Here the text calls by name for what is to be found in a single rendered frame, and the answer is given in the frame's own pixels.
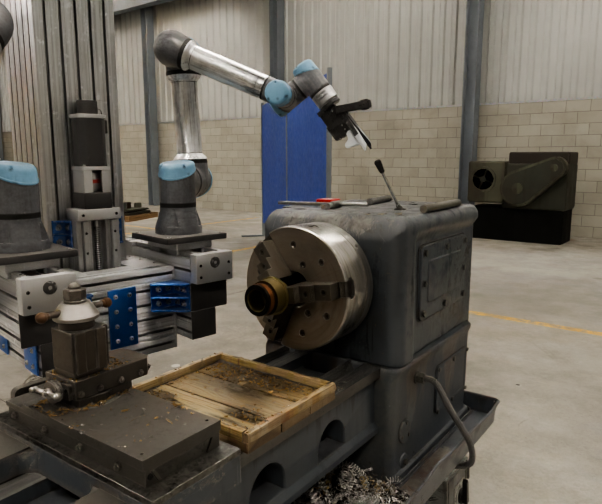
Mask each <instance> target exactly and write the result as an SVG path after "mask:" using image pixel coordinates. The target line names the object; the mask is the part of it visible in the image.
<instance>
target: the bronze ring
mask: <svg viewBox="0 0 602 504"><path fill-rule="evenodd" d="M288 303H289V293H288V290H287V284H286V283H284V282H283V281H282V280H280V279H279V278H277V277H274V276H269V277H266V278H264V279H263V280H261V281H258V282H256V283H255V284H253V285H251V286H250V287H248V288H247V290H246V292H245V304H246V307H247V309H248V310H249V312H250V313H251V314H253V315H255V316H270V315H278V314H281V313H283V312H284V311H285V310H286V308H287V306H288Z"/></svg>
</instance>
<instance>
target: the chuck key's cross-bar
mask: <svg viewBox="0 0 602 504"><path fill-rule="evenodd" d="M327 203H329V202H303V201H278V204H282V205H307V206H321V204H327ZM340 206H352V207H368V206H369V203H359V202H340Z"/></svg>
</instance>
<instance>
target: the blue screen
mask: <svg viewBox="0 0 602 504"><path fill-rule="evenodd" d="M323 76H324V77H325V78H326V80H327V81H328V82H329V84H330V85H331V86H332V67H328V68H327V73H326V74H324V75H323ZM319 111H321V109H319V108H318V107H317V106H316V104H315V103H314V101H313V100H312V99H311V98H310V96H308V97H307V98H306V99H305V100H304V101H302V102H301V103H300V104H299V105H297V106H296V107H295V108H294V109H292V110H291V112H290V113H287V114H286V115H285V116H283V117H280V116H278V115H277V114H276V112H275V111H274V110H273V109H272V107H271V106H270V104H269V103H266V104H264V103H261V187H262V234H258V235H241V237H259V236H265V221H266V220H267V218H268V216H269V215H270V214H271V213H272V212H273V211H275V210H276V209H283V206H289V205H282V204H278V201H303V202H316V199H322V198H331V175H332V135H331V134H330V132H329V131H328V130H327V126H326V124H325V123H324V122H323V120H322V119H321V118H320V117H319V116H318V115H317V113H318V112H319Z"/></svg>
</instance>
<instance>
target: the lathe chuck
mask: <svg viewBox="0 0 602 504"><path fill-rule="evenodd" d="M305 225H313V226H317V227H318V228H312V227H307V226H305ZM269 234H270V236H271V238H272V239H273V241H274V243H275V245H276V246H277V248H278V250H279V252H280V253H281V255H282V257H283V259H284V260H285V262H286V264H287V266H288V267H289V269H290V271H296V272H298V273H296V274H295V275H294V276H292V277H291V278H290V279H288V280H286V281H284V283H286V284H287V286H290V285H294V284H297V283H300V277H301V274H302V275H303V276H304V278H305V279H306V281H307V282H346V281H349V280H351V289H352V295H351V298H350V297H346V298H343V297H340V298H338V299H335V300H333V301H313V302H302V305H301V306H296V307H294V309H293V312H292V315H291V317H290V320H289V323H288V326H287V328H286V331H285V334H284V336H283V339H282V342H281V344H282V345H284V346H286V347H289V348H292V349H295V350H303V351H306V350H314V349H317V348H320V347H322V346H324V345H326V344H328V343H330V342H332V341H335V340H337V339H339V338H341V337H343V336H344V335H346V334H347V333H348V332H350V331H351V330H352V329H353V328H354V326H355V325H356V324H357V322H358V321H359V319H360V317H361V315H362V312H363V310H364V306H365V302H366V293H367V286H366V277H365V272H364V269H363V266H362V263H361V261H360V258H359V256H358V254H357V253H356V251H355V249H354V248H353V247H352V245H351V244H350V243H349V242H348V240H347V239H346V238H345V237H343V236H342V235H341V234H340V233H338V232H337V231H335V230H334V229H332V228H330V227H328V226H325V225H322V224H317V223H305V224H298V225H292V226H286V227H281V228H277V229H275V230H273V231H271V232H269ZM259 263H260V261H259V259H258V257H257V255H256V254H255V252H254V251H253V253H252V255H251V258H250V261H249V265H248V270H247V288H248V287H250V286H251V285H253V284H255V283H256V282H258V281H259V280H258V279H257V277H258V276H259V275H260V274H261V273H260V271H259V270H258V268H257V265H258V264H259ZM348 278H349V279H348ZM348 326H350V327H349V328H348V330H347V331H346V332H344V333H343V334H342V335H340V334H341V333H342V331H343V330H344V329H345V328H346V327H348Z"/></svg>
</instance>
